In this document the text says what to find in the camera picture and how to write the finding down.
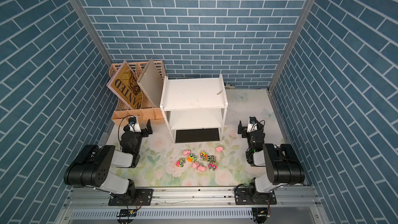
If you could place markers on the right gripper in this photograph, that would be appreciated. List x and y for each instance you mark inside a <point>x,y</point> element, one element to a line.
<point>244,130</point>

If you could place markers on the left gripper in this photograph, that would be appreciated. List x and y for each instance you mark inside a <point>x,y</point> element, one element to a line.
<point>149,131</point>

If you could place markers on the green striped toy car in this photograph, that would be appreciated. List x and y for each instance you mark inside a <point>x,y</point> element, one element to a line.
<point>204,155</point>

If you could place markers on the pink green toy car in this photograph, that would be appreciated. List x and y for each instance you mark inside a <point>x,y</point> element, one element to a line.
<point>180,163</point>

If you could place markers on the orange green toy car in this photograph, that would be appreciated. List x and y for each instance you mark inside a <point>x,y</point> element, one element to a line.
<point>192,158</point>

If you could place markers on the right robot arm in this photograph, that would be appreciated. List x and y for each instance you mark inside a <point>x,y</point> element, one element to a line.
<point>282,165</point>

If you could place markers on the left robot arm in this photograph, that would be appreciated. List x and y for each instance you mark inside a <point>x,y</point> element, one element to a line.
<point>91,167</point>

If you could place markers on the pink pig toy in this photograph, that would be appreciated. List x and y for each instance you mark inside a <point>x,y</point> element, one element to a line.
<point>202,168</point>
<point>219,149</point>
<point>195,165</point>
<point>186,152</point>

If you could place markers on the floral table mat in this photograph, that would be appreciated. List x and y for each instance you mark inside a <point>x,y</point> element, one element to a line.
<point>159,154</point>

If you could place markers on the pink green toy truck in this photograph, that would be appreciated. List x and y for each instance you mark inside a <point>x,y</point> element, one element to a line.
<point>212,166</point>

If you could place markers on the peach desk file organizer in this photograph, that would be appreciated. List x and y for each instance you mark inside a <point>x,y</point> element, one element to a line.
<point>146,111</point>

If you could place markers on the beige board book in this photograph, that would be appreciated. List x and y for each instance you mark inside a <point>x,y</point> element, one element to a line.
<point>151,83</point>

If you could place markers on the white three-tier shelf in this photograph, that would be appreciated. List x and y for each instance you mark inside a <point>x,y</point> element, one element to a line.
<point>194,109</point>

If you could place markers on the wanted poster book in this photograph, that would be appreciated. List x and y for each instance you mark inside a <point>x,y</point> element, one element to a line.
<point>124,85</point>

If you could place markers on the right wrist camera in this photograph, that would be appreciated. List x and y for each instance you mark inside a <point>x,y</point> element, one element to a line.
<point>252,124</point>

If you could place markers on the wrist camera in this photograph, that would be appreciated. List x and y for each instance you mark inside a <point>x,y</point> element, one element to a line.
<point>133,124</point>
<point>252,124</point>

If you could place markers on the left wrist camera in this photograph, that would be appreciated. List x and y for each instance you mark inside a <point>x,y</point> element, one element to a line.
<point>133,124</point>

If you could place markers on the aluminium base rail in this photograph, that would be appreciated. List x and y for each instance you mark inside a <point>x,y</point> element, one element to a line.
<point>184,197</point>

